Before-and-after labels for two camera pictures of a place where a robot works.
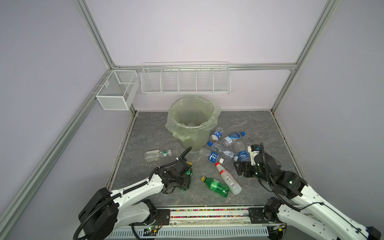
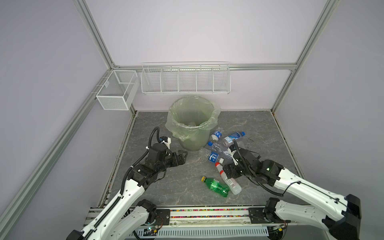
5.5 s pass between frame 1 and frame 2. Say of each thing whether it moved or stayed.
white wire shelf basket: stayed
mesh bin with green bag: stayed
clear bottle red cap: stayed
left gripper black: moved
